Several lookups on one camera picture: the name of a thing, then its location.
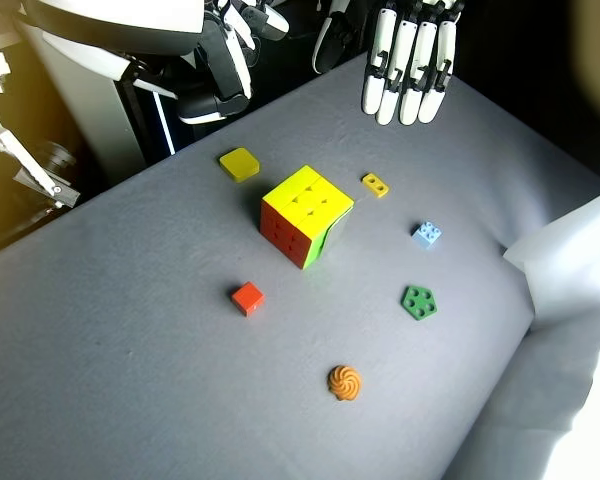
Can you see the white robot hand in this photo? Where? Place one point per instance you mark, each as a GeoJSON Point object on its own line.
{"type": "Point", "coordinates": [410, 60]}
{"type": "Point", "coordinates": [130, 20]}

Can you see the multicolour puzzle cube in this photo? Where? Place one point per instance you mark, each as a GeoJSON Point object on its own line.
{"type": "Point", "coordinates": [300, 210]}

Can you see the yellow two-hole block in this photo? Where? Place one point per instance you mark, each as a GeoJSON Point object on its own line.
{"type": "Point", "coordinates": [375, 186]}

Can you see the light blue toy brick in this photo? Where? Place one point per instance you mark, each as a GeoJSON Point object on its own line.
{"type": "Point", "coordinates": [426, 236]}

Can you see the yellow rounded square block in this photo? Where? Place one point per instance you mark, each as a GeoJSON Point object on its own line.
{"type": "Point", "coordinates": [239, 164]}

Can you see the green pentagon block with holes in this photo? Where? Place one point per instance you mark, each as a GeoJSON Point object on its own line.
{"type": "Point", "coordinates": [419, 303]}

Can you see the white backdrop sheet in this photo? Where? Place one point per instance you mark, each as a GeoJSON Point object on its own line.
{"type": "Point", "coordinates": [570, 300]}

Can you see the red cube block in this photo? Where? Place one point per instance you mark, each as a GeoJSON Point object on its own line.
{"type": "Point", "coordinates": [247, 298]}

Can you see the orange swirl toy cookie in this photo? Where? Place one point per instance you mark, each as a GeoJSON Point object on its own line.
{"type": "Point", "coordinates": [345, 383]}

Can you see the grey table cloth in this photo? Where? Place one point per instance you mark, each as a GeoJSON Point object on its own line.
{"type": "Point", "coordinates": [130, 375]}

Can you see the wrist camera on white bracket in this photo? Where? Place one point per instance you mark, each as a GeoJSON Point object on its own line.
{"type": "Point", "coordinates": [35, 175]}

